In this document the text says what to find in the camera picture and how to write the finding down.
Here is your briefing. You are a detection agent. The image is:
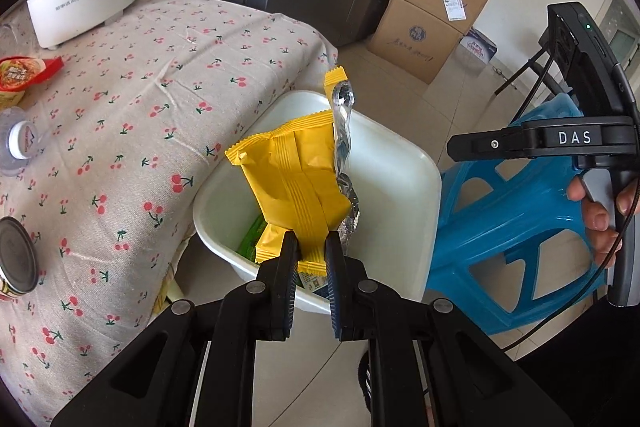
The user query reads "yellow snack wrapper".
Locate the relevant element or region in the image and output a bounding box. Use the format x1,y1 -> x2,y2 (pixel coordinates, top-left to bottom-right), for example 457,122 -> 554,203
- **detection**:
226,66 -> 359,277

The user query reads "green snack bag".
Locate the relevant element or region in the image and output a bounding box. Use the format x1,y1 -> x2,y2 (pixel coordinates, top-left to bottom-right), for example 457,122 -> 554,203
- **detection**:
236,215 -> 267,262

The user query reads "red drink can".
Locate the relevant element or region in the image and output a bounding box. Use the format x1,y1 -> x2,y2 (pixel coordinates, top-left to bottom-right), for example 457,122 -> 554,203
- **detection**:
0,217 -> 39,298

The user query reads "clear plastic water bottle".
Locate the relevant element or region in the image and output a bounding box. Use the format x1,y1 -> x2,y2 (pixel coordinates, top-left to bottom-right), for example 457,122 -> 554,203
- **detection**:
0,106 -> 48,176

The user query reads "white trash bin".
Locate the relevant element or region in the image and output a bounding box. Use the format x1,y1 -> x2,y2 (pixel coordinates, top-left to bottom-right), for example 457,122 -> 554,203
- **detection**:
192,89 -> 444,316

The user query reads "person's right hand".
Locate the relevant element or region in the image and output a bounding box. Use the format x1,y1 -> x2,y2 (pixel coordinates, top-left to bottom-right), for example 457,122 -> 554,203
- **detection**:
566,176 -> 638,265

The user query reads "blue plastic stool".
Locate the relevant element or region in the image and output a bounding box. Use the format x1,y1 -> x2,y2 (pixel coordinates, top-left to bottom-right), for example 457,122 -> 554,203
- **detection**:
424,93 -> 609,336

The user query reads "lower cardboard box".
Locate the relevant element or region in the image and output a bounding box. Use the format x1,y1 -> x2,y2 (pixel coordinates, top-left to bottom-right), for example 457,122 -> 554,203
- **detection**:
367,0 -> 462,83

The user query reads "cherry print tablecloth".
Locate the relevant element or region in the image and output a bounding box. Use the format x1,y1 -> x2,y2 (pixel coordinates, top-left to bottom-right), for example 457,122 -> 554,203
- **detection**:
1,0 -> 337,426

